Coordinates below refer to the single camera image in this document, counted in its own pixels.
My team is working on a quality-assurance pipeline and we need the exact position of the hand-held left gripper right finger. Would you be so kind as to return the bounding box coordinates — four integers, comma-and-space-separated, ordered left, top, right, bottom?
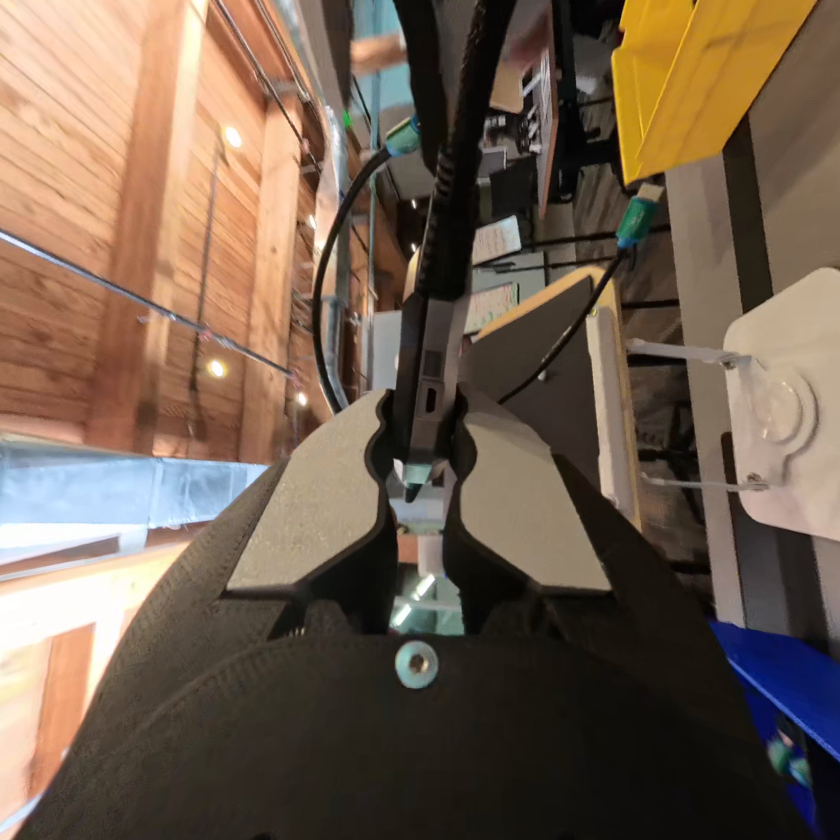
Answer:
440, 388, 615, 602

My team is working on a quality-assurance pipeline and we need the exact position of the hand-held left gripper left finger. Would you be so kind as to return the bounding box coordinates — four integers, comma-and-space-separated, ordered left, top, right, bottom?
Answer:
226, 390, 401, 598

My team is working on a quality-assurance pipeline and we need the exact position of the black hdmi switch box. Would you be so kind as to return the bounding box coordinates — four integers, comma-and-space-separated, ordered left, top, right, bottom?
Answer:
392, 0, 522, 532

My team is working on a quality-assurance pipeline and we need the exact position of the blue plastic bin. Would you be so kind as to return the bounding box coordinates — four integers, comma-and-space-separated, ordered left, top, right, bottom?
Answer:
709, 620, 840, 828

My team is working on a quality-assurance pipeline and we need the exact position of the black braided hdmi cable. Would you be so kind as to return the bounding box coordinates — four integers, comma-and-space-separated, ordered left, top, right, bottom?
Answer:
311, 116, 424, 414
497, 184, 668, 405

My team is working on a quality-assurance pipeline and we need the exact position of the yellow plastic bin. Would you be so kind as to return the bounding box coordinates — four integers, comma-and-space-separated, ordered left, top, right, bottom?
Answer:
611, 0, 821, 185

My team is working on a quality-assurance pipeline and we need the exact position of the black wood-edged board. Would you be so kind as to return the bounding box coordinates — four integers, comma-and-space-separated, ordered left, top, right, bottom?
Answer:
466, 269, 644, 526

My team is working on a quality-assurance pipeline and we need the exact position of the whiteboard with green notes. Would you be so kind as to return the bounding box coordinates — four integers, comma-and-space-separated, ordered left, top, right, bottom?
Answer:
465, 285, 521, 332

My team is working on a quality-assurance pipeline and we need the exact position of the thin ceiling pipe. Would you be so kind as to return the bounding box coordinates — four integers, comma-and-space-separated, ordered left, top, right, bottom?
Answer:
0, 230, 296, 382

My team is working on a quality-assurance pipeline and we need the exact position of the whiteboard on stand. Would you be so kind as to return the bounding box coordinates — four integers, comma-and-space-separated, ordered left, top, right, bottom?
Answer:
470, 217, 529, 266

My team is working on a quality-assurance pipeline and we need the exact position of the silver ceiling duct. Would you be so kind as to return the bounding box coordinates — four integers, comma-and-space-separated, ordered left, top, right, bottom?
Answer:
0, 440, 270, 539

